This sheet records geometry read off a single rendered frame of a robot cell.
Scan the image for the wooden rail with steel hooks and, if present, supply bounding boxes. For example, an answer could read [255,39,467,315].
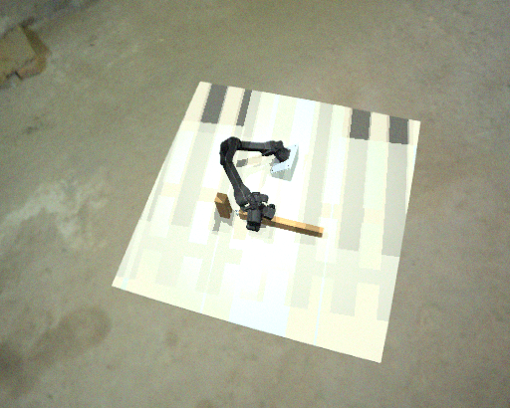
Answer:
[235,208,325,238]

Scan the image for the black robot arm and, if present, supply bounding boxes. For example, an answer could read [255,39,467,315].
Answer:
[219,136,291,227]

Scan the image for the wooden post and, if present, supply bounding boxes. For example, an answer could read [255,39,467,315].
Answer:
[214,192,232,219]

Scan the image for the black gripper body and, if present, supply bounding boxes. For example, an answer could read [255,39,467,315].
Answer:
[246,193,269,232]

